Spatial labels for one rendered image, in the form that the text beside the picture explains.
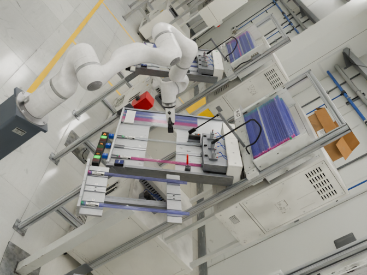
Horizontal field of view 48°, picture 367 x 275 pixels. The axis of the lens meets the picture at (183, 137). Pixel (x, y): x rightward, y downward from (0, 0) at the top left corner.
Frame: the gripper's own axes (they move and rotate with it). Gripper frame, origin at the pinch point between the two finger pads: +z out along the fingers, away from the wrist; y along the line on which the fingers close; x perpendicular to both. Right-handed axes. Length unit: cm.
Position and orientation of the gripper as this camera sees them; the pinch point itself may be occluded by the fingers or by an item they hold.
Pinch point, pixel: (171, 127)
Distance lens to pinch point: 251.5
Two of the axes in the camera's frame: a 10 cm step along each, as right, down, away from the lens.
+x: -10.0, 0.4, 0.4
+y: 0.1, -5.2, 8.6
